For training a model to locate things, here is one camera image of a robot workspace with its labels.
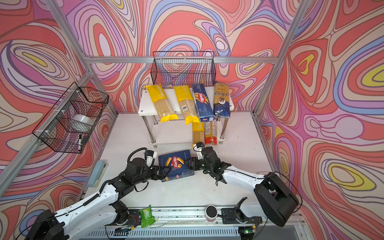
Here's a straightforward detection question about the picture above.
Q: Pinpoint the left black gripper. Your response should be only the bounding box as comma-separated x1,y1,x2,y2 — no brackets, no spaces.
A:
132,164,172,187

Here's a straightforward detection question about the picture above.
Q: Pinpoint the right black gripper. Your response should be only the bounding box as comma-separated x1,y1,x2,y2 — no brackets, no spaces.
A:
182,156,213,172

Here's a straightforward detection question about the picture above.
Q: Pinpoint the blue Barilla rigatoni box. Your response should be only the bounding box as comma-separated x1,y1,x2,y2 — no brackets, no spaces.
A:
158,150,195,181

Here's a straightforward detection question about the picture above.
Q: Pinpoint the yellow Pastatime spaghetti bag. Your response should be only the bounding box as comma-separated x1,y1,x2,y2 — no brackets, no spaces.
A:
146,85,179,123
193,123,205,146

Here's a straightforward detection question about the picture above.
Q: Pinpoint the red spaghetti bag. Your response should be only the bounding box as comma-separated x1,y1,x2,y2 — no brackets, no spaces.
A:
205,121,217,146

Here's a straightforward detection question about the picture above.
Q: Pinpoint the blue Barilla spaghetti box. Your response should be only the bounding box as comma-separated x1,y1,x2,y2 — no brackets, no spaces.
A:
193,84,214,123

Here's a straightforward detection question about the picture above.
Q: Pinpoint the clear blue spaghetti bag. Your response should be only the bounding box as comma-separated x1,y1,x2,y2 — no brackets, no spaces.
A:
214,82,230,118

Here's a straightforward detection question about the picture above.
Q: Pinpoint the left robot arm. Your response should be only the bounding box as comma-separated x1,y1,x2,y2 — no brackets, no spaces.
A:
25,158,171,240

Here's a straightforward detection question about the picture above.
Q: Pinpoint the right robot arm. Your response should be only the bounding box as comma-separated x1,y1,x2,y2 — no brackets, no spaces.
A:
193,142,299,227

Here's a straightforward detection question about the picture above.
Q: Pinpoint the white two-tier shelf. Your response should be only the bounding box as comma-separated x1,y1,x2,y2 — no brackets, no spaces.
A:
137,86,235,149

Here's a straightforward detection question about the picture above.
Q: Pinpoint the green snack packet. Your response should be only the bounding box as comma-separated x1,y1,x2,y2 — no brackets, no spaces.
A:
139,205,156,228

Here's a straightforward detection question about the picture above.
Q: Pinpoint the small round speaker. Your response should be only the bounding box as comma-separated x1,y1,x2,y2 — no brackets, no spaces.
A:
205,205,218,222

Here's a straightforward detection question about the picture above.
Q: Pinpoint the black marker pen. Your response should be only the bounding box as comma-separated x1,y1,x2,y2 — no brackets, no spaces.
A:
78,135,82,153

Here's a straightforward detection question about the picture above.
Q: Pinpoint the silver tape roll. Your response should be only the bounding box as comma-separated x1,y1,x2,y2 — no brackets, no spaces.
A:
70,114,94,133

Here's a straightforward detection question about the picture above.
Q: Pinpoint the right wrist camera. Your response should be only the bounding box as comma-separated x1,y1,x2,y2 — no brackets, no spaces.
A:
193,142,205,160

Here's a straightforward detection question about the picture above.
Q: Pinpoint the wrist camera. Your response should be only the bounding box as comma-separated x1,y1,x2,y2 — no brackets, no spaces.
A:
146,150,158,169
193,142,205,160

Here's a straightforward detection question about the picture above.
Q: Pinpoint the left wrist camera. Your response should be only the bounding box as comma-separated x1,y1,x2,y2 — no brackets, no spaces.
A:
146,150,158,169

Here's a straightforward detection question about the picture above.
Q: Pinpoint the back black wire basket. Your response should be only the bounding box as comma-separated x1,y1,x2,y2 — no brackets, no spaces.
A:
151,51,216,88

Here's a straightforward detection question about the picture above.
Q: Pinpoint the black wire basket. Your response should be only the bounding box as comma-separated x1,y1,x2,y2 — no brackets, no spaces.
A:
32,83,109,154
151,51,216,88

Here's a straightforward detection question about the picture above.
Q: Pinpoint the left black wire basket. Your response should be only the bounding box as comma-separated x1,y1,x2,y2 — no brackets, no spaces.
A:
32,83,109,154

